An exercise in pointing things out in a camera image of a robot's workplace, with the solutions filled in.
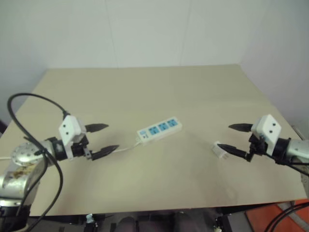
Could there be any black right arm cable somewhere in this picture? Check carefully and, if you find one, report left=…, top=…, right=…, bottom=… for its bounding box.
left=265, top=152, right=309, bottom=176

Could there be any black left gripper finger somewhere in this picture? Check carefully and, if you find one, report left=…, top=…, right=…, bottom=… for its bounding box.
left=84, top=123, right=109, bottom=133
left=91, top=145, right=120, bottom=161

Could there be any white plug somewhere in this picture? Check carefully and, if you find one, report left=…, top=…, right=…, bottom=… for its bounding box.
left=211, top=141, right=229, bottom=160

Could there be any dark rounded shape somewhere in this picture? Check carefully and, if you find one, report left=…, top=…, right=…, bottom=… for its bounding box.
left=117, top=216, right=136, bottom=232

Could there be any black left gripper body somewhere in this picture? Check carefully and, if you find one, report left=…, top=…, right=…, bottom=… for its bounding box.
left=71, top=134, right=94, bottom=161

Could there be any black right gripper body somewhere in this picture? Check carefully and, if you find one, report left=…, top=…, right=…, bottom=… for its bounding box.
left=245, top=132, right=267, bottom=163

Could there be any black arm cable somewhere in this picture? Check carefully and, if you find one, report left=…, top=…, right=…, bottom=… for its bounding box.
left=7, top=93, right=72, bottom=232
left=265, top=152, right=309, bottom=176

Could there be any orange floor object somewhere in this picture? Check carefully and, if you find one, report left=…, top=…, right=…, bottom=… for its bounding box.
left=244, top=199, right=309, bottom=232

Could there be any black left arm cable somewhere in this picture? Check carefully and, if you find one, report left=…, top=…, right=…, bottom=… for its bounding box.
left=7, top=93, right=72, bottom=232

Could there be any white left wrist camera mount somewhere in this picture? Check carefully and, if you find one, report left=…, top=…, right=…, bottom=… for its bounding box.
left=59, top=115, right=86, bottom=160

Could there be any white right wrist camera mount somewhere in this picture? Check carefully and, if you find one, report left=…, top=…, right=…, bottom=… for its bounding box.
left=251, top=114, right=282, bottom=156

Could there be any black floor cable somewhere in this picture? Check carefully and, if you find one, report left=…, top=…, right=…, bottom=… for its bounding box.
left=269, top=202, right=309, bottom=232

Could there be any white blue power strip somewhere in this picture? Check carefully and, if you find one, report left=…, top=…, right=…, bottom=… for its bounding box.
left=136, top=116, right=183, bottom=145

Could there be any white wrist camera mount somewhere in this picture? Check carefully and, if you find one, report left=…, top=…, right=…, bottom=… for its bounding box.
left=59, top=115, right=86, bottom=160
left=251, top=114, right=282, bottom=156

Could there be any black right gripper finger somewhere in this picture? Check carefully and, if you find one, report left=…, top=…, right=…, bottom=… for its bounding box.
left=228, top=123, right=253, bottom=133
left=218, top=144, right=250, bottom=160

